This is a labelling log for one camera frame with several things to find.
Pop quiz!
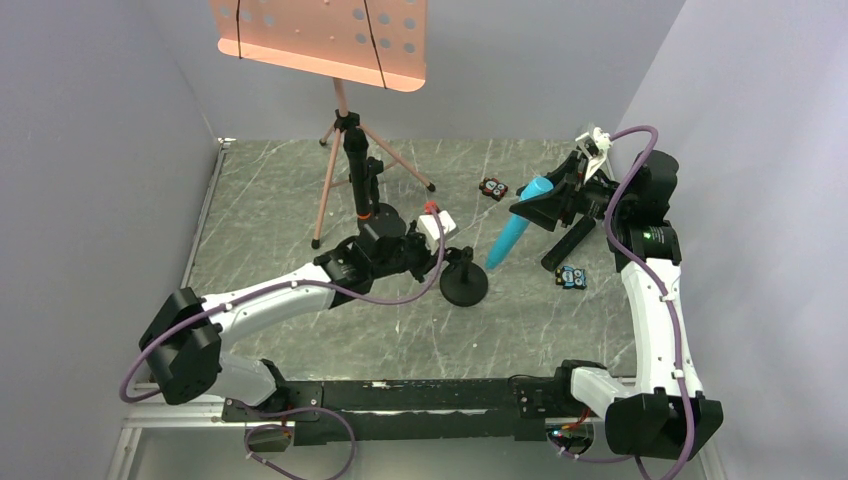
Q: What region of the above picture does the blue microphone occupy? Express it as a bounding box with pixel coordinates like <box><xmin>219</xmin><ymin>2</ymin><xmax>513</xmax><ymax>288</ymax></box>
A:
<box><xmin>485</xmin><ymin>176</ymin><xmax>554</xmax><ymax>270</ymax></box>

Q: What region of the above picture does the small black mic stand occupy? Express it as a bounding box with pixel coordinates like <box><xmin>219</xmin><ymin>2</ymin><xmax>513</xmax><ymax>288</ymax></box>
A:
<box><xmin>439</xmin><ymin>246</ymin><xmax>489</xmax><ymax>307</ymax></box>

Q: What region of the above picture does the black round-base mic stand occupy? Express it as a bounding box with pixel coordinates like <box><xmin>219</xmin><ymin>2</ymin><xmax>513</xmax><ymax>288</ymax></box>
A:
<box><xmin>358</xmin><ymin>156</ymin><xmax>403</xmax><ymax>235</ymax></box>

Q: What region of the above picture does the black microphone orange ring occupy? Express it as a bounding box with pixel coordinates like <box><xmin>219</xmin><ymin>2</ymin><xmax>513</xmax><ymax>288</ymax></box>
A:
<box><xmin>343</xmin><ymin>125</ymin><xmax>372</xmax><ymax>227</ymax></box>

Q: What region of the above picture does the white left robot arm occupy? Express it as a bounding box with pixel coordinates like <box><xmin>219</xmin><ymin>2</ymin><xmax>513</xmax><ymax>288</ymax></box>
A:
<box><xmin>131</xmin><ymin>210</ymin><xmax>457</xmax><ymax>406</ymax></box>

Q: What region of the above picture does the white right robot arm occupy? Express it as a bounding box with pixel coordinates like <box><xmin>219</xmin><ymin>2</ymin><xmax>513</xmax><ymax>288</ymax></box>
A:
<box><xmin>509</xmin><ymin>151</ymin><xmax>724</xmax><ymax>460</ymax></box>

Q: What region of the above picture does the pink music stand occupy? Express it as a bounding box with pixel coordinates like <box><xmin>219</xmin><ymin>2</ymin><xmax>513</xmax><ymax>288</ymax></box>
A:
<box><xmin>208</xmin><ymin>0</ymin><xmax>435</xmax><ymax>248</ymax></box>

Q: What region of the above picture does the red owl block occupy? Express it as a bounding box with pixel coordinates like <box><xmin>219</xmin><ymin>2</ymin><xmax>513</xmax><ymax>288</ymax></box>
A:
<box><xmin>478</xmin><ymin>177</ymin><xmax>509</xmax><ymax>202</ymax></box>

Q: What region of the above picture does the blue owl block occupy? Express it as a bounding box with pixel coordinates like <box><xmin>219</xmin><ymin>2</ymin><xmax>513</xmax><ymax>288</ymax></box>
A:
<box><xmin>555</xmin><ymin>265</ymin><xmax>587</xmax><ymax>290</ymax></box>

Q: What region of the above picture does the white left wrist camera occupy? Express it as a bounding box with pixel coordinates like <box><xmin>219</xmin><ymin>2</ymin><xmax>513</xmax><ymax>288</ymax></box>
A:
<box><xmin>417</xmin><ymin>201</ymin><xmax>458</xmax><ymax>251</ymax></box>

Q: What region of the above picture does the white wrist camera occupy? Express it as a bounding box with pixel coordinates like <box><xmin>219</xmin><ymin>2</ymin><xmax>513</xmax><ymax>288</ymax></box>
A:
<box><xmin>575</xmin><ymin>127</ymin><xmax>613</xmax><ymax>181</ymax></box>
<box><xmin>417</xmin><ymin>201</ymin><xmax>458</xmax><ymax>251</ymax></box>

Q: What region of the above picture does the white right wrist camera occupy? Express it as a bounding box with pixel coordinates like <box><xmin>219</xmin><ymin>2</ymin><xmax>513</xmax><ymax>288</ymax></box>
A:
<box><xmin>575</xmin><ymin>127</ymin><xmax>613</xmax><ymax>181</ymax></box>

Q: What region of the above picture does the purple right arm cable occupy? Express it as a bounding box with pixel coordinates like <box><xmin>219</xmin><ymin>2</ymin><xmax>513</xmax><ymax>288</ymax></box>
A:
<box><xmin>546</xmin><ymin>124</ymin><xmax>697</xmax><ymax>480</ymax></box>

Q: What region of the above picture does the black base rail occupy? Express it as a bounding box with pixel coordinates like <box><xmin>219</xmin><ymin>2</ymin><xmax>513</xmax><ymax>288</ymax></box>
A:
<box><xmin>222</xmin><ymin>375</ymin><xmax>586</xmax><ymax>446</ymax></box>

